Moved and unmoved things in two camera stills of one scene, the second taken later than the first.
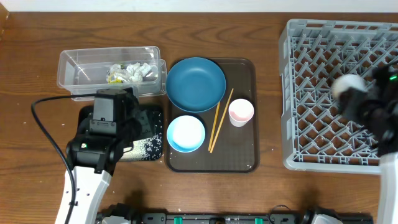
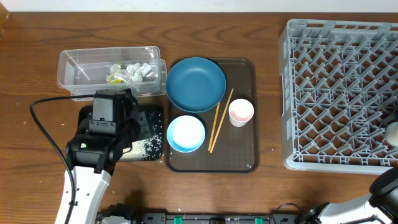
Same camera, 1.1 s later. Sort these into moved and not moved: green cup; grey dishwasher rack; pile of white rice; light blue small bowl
Moved: green cup
Not moved: grey dishwasher rack; pile of white rice; light blue small bowl
